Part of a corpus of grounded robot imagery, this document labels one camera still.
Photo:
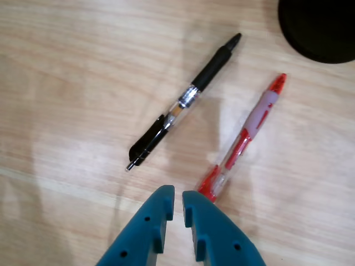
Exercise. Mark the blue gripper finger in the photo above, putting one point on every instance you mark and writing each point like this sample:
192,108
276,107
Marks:
144,230
219,235

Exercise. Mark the red clear pen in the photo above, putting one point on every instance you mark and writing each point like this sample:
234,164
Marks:
263,108

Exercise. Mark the black grip silver band pen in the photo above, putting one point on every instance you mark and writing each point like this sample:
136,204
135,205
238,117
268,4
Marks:
210,72

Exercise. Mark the black mesh pen holder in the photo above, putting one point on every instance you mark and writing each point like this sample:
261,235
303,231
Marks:
319,27

